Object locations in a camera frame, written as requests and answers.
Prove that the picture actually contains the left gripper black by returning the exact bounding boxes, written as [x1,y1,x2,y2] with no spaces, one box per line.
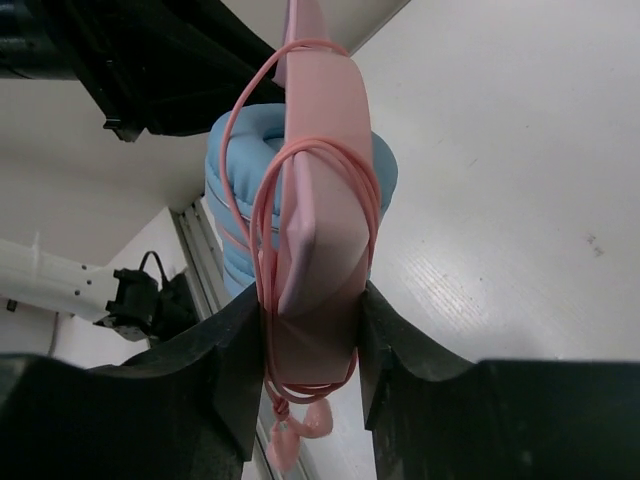
[44,0,274,142]

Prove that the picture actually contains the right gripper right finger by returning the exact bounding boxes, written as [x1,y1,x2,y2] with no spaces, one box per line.
[358,285,639,479]

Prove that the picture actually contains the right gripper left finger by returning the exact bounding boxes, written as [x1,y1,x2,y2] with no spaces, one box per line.
[1,288,264,479]

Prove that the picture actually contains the pink blue cat-ear headphones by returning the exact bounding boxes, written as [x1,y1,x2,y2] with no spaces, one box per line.
[205,1,398,389]

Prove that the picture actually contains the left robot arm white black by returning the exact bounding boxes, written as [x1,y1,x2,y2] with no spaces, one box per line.
[1,1,272,344]

